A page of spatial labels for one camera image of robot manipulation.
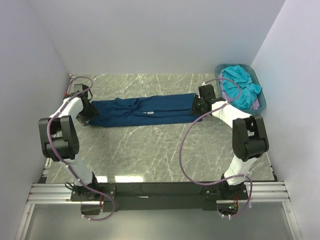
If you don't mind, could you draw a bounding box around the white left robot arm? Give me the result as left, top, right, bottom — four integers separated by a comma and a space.
38, 83, 100, 201

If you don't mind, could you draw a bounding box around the dark blue printed t-shirt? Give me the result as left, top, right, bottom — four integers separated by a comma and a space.
89, 93, 197, 128

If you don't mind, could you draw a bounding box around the black base crossbar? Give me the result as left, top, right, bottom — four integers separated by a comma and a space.
70, 182, 249, 215

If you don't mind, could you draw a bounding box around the aluminium frame rail front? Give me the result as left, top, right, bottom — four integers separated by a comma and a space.
26, 181, 291, 204

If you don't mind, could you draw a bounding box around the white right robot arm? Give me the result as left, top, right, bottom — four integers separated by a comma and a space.
191, 85, 269, 200

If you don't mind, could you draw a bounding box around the turquoise t-shirt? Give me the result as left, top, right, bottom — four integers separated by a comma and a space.
219, 65, 262, 110

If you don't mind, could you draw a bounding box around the aluminium frame rail left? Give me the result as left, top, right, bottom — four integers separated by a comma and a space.
30, 71, 71, 179

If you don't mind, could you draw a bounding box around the aluminium frame rail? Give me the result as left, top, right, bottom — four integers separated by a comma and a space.
30, 71, 71, 179
26, 181, 291, 204

